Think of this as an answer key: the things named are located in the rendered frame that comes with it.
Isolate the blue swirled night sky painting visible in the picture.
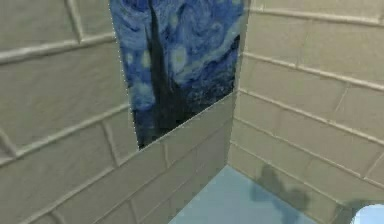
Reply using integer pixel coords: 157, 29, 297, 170
109, 0, 250, 150

